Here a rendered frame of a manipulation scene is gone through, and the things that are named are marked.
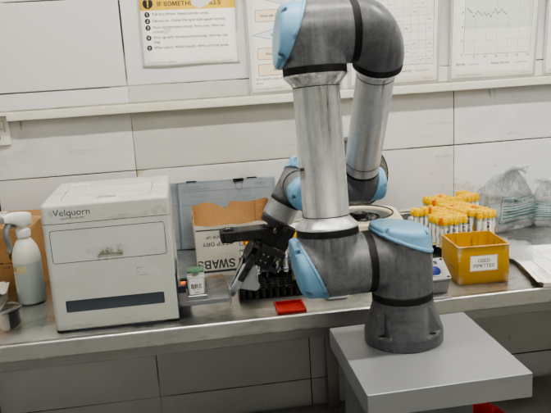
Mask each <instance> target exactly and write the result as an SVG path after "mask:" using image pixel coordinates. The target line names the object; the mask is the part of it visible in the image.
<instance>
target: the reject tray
mask: <svg viewBox="0 0 551 413"><path fill-rule="evenodd" d="M274 305H275V309H276V311H277V314H278V315H285V314H293V313H300V312H307V308H306V307H305V305H304V303H303V300H302V299H295V300H287V301H279V302H274Z"/></svg>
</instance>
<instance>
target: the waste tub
mask: <svg viewBox="0 0 551 413"><path fill-rule="evenodd" d="M441 243H442V258H443V259H444V263H445V265H446V266H447V268H448V270H449V273H450V275H451V279H452V280H453V281H454V282H455V283H456V284H457V285H458V286H461V285H471V284H489V283H498V282H508V270H509V245H510V243H508V242H507V241H505V240H504V239H502V238H500V237H499V236H498V235H496V234H494V233H493V232H491V231H490V230H483V231H472V232H462V233H451V234H441Z"/></svg>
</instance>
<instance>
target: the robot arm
mask: <svg viewBox="0 0 551 413"><path fill-rule="evenodd" d="M272 57H273V59H272V61H273V66H274V67H275V68H276V69H278V70H282V71H283V80H284V81H285V82H287V83H288V84H289V85H290V86H291V87H292V89H293V97H294V116H295V126H296V136H297V146H298V157H296V156H292V157H291V158H290V159H289V161H288V162H287V164H286V166H285V167H284V170H283V172H282V174H281V176H280V178H279V180H278V182H277V184H276V186H275V188H274V190H273V192H272V194H271V196H270V198H269V200H268V202H267V204H266V206H265V208H264V212H263V213H262V216H261V219H262V220H264V221H265V222H267V225H266V224H260V225H246V226H239V227H226V228H223V229H220V230H219V234H220V240H221V242H222V243H234V242H242V241H248V243H247V245H246V247H245V249H244V253H243V255H242V256H241V258H240V261H239V264H238V266H237V269H236V271H235V275H234V278H233V280H232V283H231V286H230V287H231V295H232V296H234V295H235V294H236V293H237V292H238V290H239V289H247V290H253V291H257V290H258V289H259V287H260V284H259V283H258V278H257V277H256V273H257V267H256V265H257V266H260V268H262V269H264V270H267V271H270V272H272V273H274V274H276V273H277V271H278V269H279V268H280V266H281V264H282V262H283V260H284V258H285V256H286V255H285V252H286V250H287V248H288V247H289V256H290V260H291V264H292V267H293V271H294V276H295V279H296V281H297V284H298V287H299V290H300V292H301V293H302V295H303V296H304V297H307V298H310V299H313V298H324V297H325V298H326V299H327V298H330V297H338V296H344V295H351V294H358V293H371V294H372V301H371V306H370V310H369V312H368V315H367V320H366V323H365V327H364V334H365V340H366V342H367V344H369V345H370V346H371V347H373V348H375V349H378V350H380V351H383V352H390V353H398V354H413V353H420V352H427V351H429V350H432V349H434V348H436V347H438V346H439V345H440V344H441V343H442V342H443V341H444V327H443V324H442V322H441V319H440V317H439V313H438V311H437V308H436V306H435V302H434V292H433V252H434V249H433V247H432V238H431V232H430V230H429V229H428V228H427V227H426V226H424V225H422V224H420V223H417V222H414V221H410V220H401V219H390V218H384V219H376V220H372V221H370V223H369V225H368V230H363V231H359V227H358V222H357V221H356V220H355V219H354V218H352V216H351V215H350V214H349V206H348V204H349V203H355V202H371V201H375V200H380V199H382V198H384V197H385V195H386V193H387V178H386V174H385V171H384V170H383V169H382V168H381V167H380V159H381V154H382V150H383V145H384V140H385V131H386V126H387V121H388V117H389V108H390V103H391V98H392V93H393V88H394V80H395V77H396V76H397V75H399V74H400V73H401V71H402V68H403V60H404V42H403V35H402V32H401V29H400V28H399V26H398V23H397V21H396V20H395V18H394V16H393V15H392V14H391V12H390V11H389V10H388V9H387V8H386V7H385V6H384V5H382V4H381V3H380V2H378V1H376V0H298V1H291V2H284V3H282V4H281V5H280V6H279V7H278V9H277V12H276V14H275V21H274V27H273V35H272ZM349 63H352V67H353V69H354V70H355V71H356V77H355V84H354V90H353V103H352V110H351V116H350V123H349V130H348V142H347V149H346V156H345V152H344V132H343V121H342V109H341V98H340V87H339V86H340V82H341V81H342V79H343V78H344V77H345V76H346V74H347V73H348V71H347V64H349ZM298 211H302V212H303V219H302V221H301V222H300V223H299V224H298V225H297V227H296V230H294V227H292V226H290V225H291V224H293V222H294V219H295V217H296V215H297V214H298ZM274 229H275V230H274ZM295 232H296V235H297V238H295V237H294V234H295ZM279 259H281V262H280V264H279V266H278V268H277V269H276V266H277V264H276V262H277V261H278V260H279Z"/></svg>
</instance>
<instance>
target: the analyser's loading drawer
mask: <svg viewBox="0 0 551 413"><path fill-rule="evenodd" d="M205 288H206V294H204V295H196V296H189V289H188V284H187V281H185V289H186V293H178V298H179V307H182V306H197V305H205V304H212V303H221V302H229V303H230V306H232V295H231V287H230V281H229V280H227V288H223V289H215V290H207V279H205Z"/></svg>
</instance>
